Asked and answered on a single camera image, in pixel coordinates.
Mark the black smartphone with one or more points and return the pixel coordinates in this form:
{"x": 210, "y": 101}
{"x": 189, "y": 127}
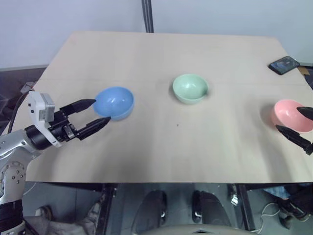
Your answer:
{"x": 284, "y": 64}

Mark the pink-red bowl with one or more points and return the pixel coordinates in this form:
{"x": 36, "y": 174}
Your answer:
{"x": 287, "y": 113}

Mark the black table leg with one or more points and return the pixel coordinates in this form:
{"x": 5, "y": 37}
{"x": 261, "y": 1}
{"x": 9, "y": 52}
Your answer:
{"x": 107, "y": 208}
{"x": 245, "y": 208}

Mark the black shoe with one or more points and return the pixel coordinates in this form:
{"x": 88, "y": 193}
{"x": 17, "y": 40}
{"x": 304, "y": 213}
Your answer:
{"x": 294, "y": 210}

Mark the dark grey metal post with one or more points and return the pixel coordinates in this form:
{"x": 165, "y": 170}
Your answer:
{"x": 147, "y": 14}

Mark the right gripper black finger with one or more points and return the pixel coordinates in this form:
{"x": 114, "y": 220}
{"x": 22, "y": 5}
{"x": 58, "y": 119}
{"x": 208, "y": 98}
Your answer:
{"x": 296, "y": 137}
{"x": 307, "y": 111}

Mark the grey worn shoe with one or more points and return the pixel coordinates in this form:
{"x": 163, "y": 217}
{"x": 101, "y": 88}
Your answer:
{"x": 44, "y": 212}

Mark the blue bowl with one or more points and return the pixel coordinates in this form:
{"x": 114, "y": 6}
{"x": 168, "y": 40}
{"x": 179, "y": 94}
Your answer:
{"x": 115, "y": 102}

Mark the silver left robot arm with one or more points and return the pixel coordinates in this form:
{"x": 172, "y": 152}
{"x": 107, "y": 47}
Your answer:
{"x": 12, "y": 156}

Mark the brown cardboard piece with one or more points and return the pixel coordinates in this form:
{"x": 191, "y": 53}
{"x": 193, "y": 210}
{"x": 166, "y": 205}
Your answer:
{"x": 306, "y": 73}

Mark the green bowl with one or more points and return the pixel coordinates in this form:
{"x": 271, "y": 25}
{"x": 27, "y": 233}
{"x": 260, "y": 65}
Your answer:
{"x": 190, "y": 88}

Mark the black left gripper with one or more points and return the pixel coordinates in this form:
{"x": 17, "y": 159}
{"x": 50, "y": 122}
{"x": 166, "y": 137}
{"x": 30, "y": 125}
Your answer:
{"x": 61, "y": 128}

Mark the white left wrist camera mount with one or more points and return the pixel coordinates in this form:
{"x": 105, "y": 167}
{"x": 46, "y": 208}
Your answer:
{"x": 34, "y": 105}

